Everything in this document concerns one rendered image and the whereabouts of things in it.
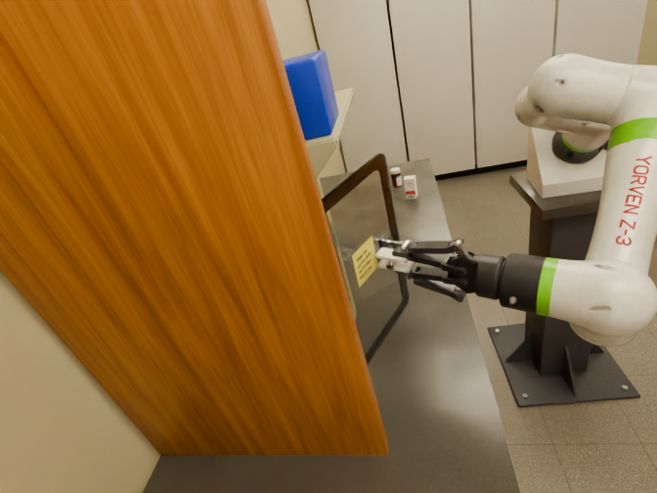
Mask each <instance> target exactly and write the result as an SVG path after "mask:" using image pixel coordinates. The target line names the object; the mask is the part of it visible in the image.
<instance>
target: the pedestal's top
mask: <svg viewBox="0 0 657 493"><path fill-rule="evenodd" d="M509 183H510V184H511V185H512V187H513V188H514V189H515V190H516V191H517V192H518V194H519V195H520V196H521V197H522V198H523V199H524V201H525V202H527V203H528V204H529V205H530V207H531V208H532V209H533V210H534V211H535V212H536V214H537V215H538V216H539V217H540V218H541V219H542V221H544V220H550V219H555V218H561V217H567V216H573V215H579V214H585V213H592V212H598V207H599V201H600V195H601V190H599V191H592V192H585V193H579V194H571V195H564V196H557V197H550V198H543V199H542V198H541V196H540V195H539V193H538V192H537V191H536V189H535V188H534V187H533V185H532V184H531V183H530V181H529V180H528V179H527V171H522V172H517V173H512V174H509Z"/></svg>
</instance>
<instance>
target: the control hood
mask: <svg viewBox="0 0 657 493"><path fill-rule="evenodd" d="M354 93H355V89H353V88H349V89H345V90H341V91H336V92H334V94H335V99H336V103H337V107H338V112H339V115H338V118H337V120H336V123H335V125H334V127H333V129H332V131H331V134H330V135H328V136H323V137H318V138H313V139H308V140H305V143H306V146H307V150H308V153H309V157H310V160H311V163H312V167H313V170H314V174H315V178H316V179H317V178H318V176H319V175H320V173H321V172H322V170H323V168H324V167H325V165H326V164H327V162H328V161H329V159H330V157H331V155H332V154H333V152H334V151H335V149H336V148H337V145H338V142H339V139H340V136H341V133H342V130H343V127H344V124H345V121H346V118H347V115H348V113H349V109H350V106H351V103H352V100H353V97H354Z"/></svg>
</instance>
